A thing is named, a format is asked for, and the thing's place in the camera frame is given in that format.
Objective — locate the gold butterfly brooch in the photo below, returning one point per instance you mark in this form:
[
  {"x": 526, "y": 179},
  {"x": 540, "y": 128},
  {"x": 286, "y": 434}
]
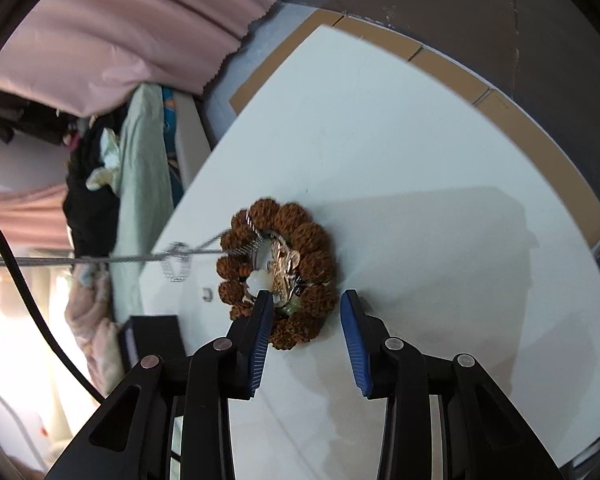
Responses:
[{"x": 283, "y": 266}]

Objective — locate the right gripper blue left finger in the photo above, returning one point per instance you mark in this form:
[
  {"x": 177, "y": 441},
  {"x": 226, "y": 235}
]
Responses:
[{"x": 253, "y": 335}]

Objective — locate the pink curtain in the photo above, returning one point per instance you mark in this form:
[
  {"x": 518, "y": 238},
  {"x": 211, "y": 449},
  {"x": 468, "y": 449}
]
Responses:
[
  {"x": 35, "y": 218},
  {"x": 87, "y": 56}
]

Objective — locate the black clothing pile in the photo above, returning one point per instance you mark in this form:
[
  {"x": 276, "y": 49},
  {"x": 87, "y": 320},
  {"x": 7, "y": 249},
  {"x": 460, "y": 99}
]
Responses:
[{"x": 92, "y": 216}]

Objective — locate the hanging dark clothes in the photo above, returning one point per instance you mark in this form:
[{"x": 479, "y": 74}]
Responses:
[{"x": 19, "y": 115}]

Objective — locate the pink fleece blanket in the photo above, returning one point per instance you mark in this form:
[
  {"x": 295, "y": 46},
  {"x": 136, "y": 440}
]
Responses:
[{"x": 89, "y": 318}]

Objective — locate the black jewelry box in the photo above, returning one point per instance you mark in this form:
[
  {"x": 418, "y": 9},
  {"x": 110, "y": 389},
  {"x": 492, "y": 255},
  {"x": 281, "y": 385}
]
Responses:
[{"x": 152, "y": 335}]

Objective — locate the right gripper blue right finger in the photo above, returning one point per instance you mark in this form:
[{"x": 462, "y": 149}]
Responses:
[{"x": 361, "y": 333}]

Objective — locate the flattened cardboard sheet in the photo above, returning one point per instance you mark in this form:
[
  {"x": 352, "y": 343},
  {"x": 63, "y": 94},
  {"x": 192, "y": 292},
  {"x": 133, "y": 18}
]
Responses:
[{"x": 551, "y": 161}]

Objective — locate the green bed sheet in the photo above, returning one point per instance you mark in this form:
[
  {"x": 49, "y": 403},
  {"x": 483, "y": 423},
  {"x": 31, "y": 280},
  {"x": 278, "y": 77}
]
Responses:
[{"x": 145, "y": 189}]

